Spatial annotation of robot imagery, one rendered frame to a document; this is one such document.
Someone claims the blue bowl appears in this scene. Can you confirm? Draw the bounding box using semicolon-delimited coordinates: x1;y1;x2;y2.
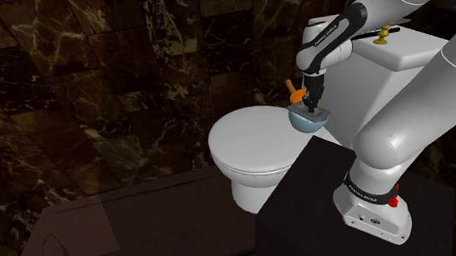
287;106;329;136

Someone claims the white toilet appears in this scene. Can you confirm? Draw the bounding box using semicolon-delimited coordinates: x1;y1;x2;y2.
198;6;456;218

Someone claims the black brush with gold knob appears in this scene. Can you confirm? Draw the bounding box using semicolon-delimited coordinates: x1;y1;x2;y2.
350;23;403;48

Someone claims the black robot stand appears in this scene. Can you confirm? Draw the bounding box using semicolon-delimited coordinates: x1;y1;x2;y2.
245;124;456;256

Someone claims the orange plunger with wooden handle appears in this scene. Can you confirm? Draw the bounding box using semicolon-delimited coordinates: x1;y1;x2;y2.
283;78;309;106

